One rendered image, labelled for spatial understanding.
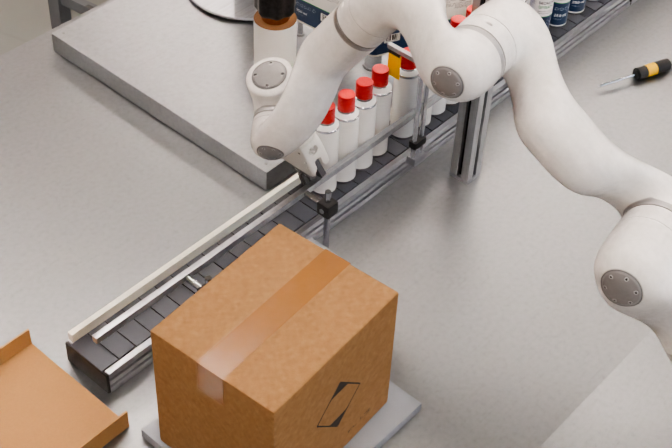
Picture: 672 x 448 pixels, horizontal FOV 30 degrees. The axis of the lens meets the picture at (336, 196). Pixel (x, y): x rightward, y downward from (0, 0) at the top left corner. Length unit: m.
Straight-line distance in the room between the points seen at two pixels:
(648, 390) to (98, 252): 1.03
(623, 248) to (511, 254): 0.61
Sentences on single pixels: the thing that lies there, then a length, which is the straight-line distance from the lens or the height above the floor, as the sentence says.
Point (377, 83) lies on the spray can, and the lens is 2.42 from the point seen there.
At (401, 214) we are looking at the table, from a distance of 2.48.
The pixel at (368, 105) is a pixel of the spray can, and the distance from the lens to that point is 2.39.
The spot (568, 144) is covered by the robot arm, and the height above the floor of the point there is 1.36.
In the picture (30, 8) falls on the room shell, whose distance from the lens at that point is 4.56.
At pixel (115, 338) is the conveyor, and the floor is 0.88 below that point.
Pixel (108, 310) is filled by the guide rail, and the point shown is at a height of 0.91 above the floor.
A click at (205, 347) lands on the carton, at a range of 1.85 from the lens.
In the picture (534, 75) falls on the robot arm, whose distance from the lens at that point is 1.89.
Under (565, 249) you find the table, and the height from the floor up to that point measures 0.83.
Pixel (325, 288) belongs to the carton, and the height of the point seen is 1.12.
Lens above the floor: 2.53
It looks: 43 degrees down
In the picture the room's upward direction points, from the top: 3 degrees clockwise
